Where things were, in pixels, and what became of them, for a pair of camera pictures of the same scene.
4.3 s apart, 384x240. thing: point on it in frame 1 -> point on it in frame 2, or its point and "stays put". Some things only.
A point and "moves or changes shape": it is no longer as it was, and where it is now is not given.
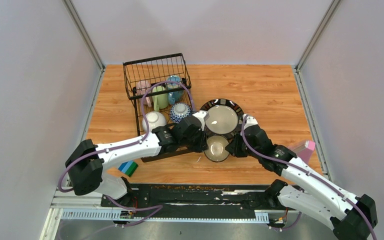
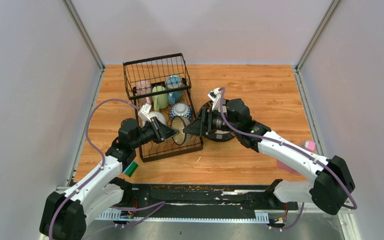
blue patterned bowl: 179,111 stays put
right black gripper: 233,148 -> 203,124
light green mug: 160,101 stays put
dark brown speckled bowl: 216,151 moves or changes shape
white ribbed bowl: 154,119 stays put
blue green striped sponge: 128,167 stays put
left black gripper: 202,145 -> 161,132
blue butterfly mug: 175,96 stays put
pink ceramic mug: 143,86 stays put
